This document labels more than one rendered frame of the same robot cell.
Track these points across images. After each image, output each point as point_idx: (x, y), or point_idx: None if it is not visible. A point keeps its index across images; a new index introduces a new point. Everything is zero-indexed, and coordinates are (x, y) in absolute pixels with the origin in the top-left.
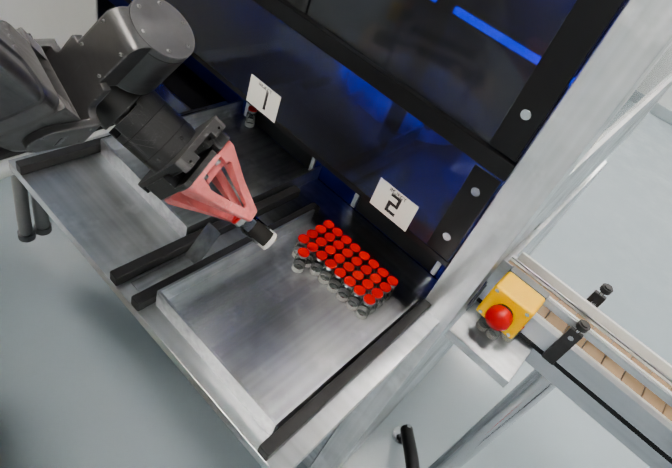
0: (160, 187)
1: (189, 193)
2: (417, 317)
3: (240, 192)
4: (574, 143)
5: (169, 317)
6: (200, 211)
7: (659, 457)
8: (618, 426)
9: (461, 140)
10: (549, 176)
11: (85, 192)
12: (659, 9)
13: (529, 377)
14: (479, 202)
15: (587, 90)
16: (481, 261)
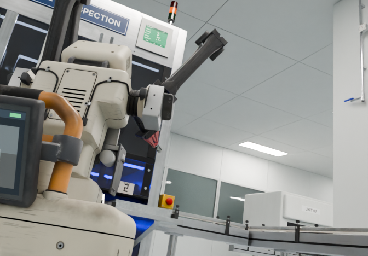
0: (150, 133)
1: (157, 132)
2: None
3: (155, 138)
4: (165, 149)
5: (122, 207)
6: (152, 141)
7: (207, 233)
8: (197, 232)
9: (141, 158)
10: (163, 158)
11: None
12: (167, 120)
13: (169, 245)
14: (150, 173)
15: (162, 137)
16: (156, 190)
